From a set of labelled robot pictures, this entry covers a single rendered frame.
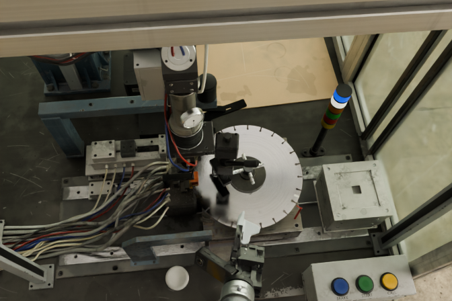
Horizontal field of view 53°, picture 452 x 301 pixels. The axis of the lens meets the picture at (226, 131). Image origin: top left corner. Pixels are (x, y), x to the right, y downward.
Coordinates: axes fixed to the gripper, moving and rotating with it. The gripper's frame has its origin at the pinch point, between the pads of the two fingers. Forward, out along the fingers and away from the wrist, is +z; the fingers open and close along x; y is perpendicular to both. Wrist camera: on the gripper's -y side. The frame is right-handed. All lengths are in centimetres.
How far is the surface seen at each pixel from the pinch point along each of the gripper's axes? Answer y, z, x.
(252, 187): 2.4, 14.4, 4.2
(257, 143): 1.9, 27.2, 11.7
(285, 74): 9, 72, 18
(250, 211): 2.9, 9.1, -0.5
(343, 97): 22.5, 22.0, 33.3
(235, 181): -2.9, 15.1, 4.7
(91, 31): -10, -72, 74
